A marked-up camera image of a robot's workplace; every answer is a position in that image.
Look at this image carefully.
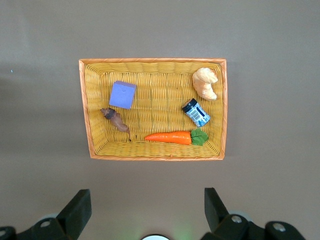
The toy croissant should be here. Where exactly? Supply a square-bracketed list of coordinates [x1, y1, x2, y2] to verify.
[191, 67, 219, 101]

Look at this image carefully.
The orange toy carrot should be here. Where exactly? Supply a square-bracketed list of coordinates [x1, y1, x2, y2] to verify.
[144, 127, 210, 147]

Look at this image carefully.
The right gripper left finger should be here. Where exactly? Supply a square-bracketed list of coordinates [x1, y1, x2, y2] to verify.
[0, 189, 92, 240]

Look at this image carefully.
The yellow wicker tray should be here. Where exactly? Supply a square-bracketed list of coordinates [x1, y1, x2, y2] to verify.
[78, 57, 228, 162]

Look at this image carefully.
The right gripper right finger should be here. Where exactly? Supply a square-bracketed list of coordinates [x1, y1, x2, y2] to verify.
[201, 187, 307, 240]

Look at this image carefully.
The purple foam cube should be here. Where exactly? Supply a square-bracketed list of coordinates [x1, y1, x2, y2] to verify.
[108, 80, 137, 110]

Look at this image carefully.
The brown toy root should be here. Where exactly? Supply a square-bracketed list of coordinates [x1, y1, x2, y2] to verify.
[100, 107, 133, 143]

